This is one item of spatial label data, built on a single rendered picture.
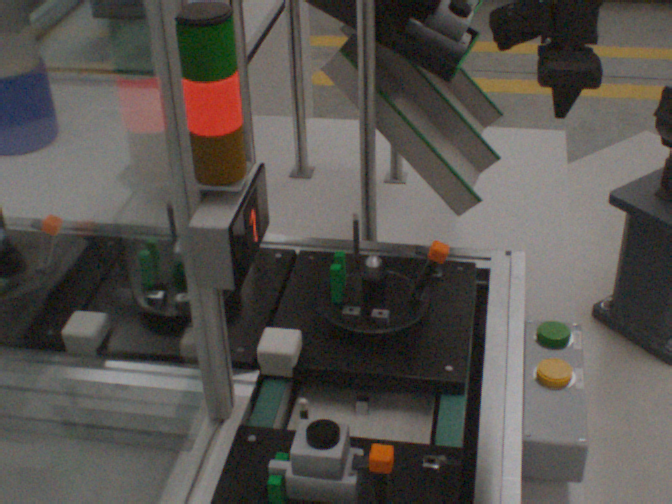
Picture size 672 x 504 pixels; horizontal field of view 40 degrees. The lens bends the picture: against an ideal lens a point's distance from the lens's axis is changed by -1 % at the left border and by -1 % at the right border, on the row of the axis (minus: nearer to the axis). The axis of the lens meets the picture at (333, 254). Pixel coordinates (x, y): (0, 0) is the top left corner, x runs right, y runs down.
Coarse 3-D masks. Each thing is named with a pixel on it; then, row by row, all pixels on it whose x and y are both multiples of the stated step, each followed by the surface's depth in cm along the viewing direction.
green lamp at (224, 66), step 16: (176, 32) 78; (192, 32) 76; (208, 32) 77; (224, 32) 77; (192, 48) 77; (208, 48) 77; (224, 48) 78; (192, 64) 78; (208, 64) 78; (224, 64) 79; (192, 80) 79; (208, 80) 79
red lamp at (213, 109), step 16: (224, 80) 80; (192, 96) 80; (208, 96) 80; (224, 96) 80; (192, 112) 81; (208, 112) 80; (224, 112) 81; (240, 112) 83; (192, 128) 82; (208, 128) 81; (224, 128) 82
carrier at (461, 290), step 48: (288, 288) 121; (336, 288) 113; (384, 288) 114; (432, 288) 120; (288, 336) 109; (336, 336) 112; (384, 336) 110; (432, 336) 112; (384, 384) 107; (432, 384) 106
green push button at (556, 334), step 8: (544, 328) 112; (552, 328) 112; (560, 328) 112; (568, 328) 112; (544, 336) 111; (552, 336) 110; (560, 336) 110; (568, 336) 111; (544, 344) 111; (552, 344) 110; (560, 344) 110
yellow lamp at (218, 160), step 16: (240, 128) 83; (192, 144) 83; (208, 144) 82; (224, 144) 82; (240, 144) 84; (192, 160) 85; (208, 160) 83; (224, 160) 83; (240, 160) 84; (208, 176) 84; (224, 176) 84; (240, 176) 85
